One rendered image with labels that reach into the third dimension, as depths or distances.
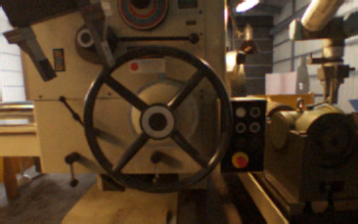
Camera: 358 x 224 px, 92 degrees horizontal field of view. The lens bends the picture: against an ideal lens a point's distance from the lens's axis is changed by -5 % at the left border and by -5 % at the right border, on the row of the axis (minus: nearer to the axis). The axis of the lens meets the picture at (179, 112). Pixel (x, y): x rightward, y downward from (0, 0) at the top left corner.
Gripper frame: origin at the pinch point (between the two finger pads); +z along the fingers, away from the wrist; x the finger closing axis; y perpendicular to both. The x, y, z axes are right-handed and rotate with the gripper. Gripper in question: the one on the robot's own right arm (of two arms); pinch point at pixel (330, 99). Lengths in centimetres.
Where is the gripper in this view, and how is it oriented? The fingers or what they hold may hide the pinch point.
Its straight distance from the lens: 95.5
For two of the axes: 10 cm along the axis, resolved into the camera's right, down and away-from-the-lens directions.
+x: 1.7, -1.3, 9.8
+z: 0.3, 9.9, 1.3
